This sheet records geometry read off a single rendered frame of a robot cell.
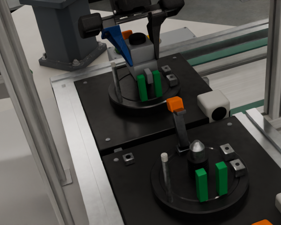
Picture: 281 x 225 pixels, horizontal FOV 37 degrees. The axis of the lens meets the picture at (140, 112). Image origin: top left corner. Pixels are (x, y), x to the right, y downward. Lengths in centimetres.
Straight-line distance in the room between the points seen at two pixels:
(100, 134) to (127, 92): 11
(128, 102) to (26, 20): 87
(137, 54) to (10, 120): 42
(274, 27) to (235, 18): 270
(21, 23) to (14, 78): 105
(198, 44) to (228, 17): 240
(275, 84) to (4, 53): 42
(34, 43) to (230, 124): 82
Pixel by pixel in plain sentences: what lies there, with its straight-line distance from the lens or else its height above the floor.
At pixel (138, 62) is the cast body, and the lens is 73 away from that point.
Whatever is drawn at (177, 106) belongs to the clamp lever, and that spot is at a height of 106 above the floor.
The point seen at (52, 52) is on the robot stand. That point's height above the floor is 91.
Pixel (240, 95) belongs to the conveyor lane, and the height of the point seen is 92.
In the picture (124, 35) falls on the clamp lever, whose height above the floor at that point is 107.
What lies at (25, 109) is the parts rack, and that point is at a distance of 52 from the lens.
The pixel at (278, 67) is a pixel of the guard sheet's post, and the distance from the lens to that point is 69.
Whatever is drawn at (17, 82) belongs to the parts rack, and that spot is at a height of 119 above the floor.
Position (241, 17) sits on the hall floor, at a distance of 336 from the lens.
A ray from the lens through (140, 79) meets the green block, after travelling 72.
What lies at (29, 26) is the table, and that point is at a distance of 150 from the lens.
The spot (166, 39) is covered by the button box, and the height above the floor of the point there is 96.
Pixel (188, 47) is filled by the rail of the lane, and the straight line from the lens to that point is 97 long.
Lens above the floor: 142
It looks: 37 degrees down
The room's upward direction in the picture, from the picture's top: 9 degrees counter-clockwise
